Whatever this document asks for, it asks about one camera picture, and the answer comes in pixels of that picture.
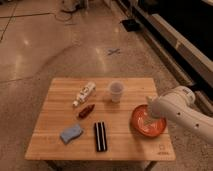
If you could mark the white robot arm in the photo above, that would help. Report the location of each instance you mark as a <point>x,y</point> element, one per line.
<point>175,105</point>

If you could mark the orange ceramic bowl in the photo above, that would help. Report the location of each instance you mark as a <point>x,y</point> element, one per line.
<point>145,124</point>

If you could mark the white tube bottle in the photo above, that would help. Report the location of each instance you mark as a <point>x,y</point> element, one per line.
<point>84,93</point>

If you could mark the wooden table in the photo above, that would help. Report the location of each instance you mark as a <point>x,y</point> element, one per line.
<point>124,142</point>

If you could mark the black white striped block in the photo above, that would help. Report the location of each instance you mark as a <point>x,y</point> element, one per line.
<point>100,137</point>

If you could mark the black floor box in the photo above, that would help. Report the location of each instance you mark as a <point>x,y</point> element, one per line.
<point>130,25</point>

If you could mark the blue sponge cloth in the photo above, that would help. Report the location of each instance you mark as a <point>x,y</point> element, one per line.
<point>71,133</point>

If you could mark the grey object on floor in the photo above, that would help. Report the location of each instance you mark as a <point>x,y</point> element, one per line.
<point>70,5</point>

